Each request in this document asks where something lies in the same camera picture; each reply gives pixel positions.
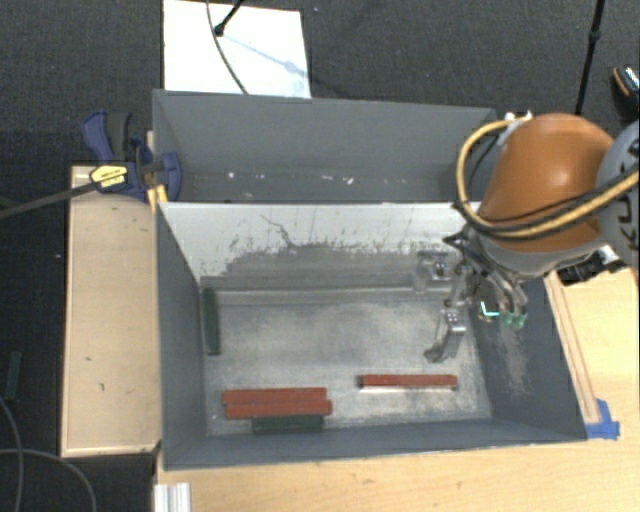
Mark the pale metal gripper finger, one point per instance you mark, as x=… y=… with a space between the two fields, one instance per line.
x=430 y=272
x=451 y=332

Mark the red-brown flat block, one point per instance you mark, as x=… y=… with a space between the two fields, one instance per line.
x=274 y=395
x=407 y=381
x=279 y=410

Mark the grey metal bin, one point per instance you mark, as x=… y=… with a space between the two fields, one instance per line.
x=310 y=330

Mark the dark green flat block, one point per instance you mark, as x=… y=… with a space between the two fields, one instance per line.
x=287 y=424
x=212 y=322

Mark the pale wood flat board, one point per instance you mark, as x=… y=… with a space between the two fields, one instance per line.
x=110 y=310

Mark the black cylinder on white bracket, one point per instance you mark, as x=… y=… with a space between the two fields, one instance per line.
x=580 y=272

